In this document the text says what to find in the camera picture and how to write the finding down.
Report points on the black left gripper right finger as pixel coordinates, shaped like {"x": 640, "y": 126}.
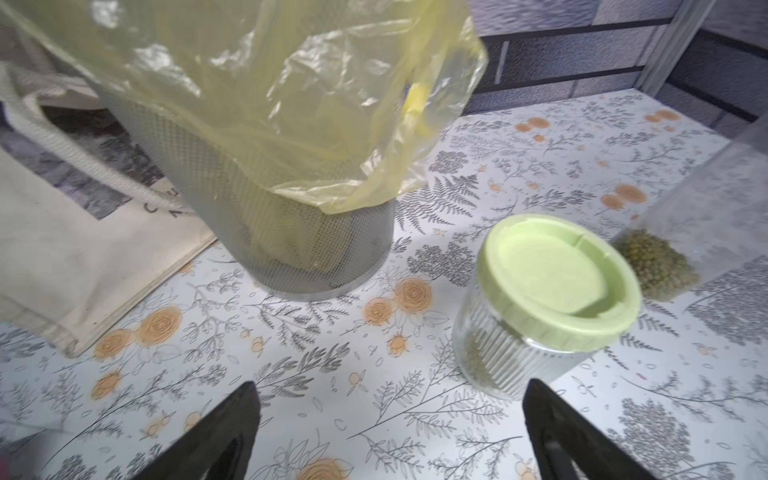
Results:
{"x": 565, "y": 443}

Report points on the yellow plastic bin liner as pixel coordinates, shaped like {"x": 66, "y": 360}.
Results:
{"x": 335, "y": 104}

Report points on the tall clear plastic jar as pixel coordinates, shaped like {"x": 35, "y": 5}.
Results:
{"x": 714, "y": 221}

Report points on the grey mesh waste bin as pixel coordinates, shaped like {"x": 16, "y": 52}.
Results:
{"x": 292, "y": 250}

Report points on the glass jar with green lid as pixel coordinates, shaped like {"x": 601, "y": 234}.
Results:
{"x": 546, "y": 294}

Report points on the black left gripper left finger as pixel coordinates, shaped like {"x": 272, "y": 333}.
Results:
{"x": 219, "y": 446}

